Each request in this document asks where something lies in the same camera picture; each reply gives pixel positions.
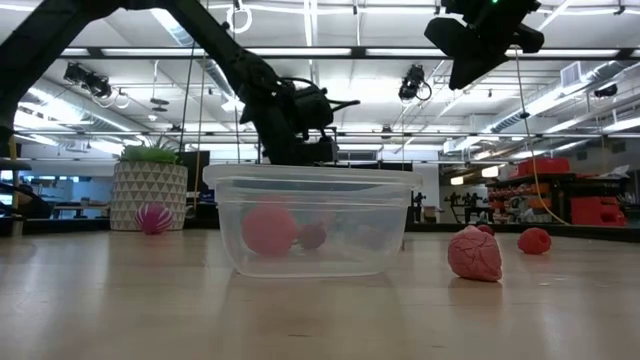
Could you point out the black monitor panel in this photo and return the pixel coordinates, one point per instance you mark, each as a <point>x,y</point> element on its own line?
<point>192,165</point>

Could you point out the small black machines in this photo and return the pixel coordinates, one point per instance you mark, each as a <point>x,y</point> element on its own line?
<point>470,200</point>

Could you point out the green artificial plant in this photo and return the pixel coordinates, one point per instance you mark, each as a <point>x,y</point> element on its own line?
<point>150,154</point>

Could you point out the black chair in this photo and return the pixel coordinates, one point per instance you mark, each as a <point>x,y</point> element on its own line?
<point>30,205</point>

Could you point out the pink leafy cabbage toy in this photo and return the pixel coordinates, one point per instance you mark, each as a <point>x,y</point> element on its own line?
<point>475,255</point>

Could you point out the silver ventilation duct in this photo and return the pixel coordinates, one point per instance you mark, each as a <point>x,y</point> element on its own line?
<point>170,30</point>

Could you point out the clear plastic tupperware container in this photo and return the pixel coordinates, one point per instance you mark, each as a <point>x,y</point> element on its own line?
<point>310,265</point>

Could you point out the black overhead frame beam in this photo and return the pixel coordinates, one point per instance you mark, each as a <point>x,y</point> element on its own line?
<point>357,51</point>

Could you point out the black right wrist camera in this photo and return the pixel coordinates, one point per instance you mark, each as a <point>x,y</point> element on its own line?
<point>530,38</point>

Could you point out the black shelf table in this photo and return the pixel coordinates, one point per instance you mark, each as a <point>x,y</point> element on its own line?
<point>557,182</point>

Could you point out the small red raspberry toy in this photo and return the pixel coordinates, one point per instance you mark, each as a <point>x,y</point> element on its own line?
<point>312,236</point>

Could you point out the magenta white striped ball vegetable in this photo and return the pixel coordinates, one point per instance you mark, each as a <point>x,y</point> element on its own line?
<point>154,220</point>

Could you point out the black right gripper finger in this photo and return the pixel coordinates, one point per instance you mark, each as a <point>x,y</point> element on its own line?
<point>465,55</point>

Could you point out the white triangle pattern planter pot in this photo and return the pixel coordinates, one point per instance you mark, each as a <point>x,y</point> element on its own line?
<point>150,187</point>

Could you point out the red stacked crates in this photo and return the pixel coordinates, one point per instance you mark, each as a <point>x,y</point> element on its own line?
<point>595,210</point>

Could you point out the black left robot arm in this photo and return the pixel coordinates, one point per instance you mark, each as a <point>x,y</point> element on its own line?
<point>30,50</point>

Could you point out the large red round fruit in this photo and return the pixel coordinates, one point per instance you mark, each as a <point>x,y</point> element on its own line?
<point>269,231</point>

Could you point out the red crate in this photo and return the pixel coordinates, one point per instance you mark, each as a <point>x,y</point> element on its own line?
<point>545,166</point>

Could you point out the black ceiling camera cluster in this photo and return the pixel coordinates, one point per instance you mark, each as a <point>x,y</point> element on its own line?
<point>90,82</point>

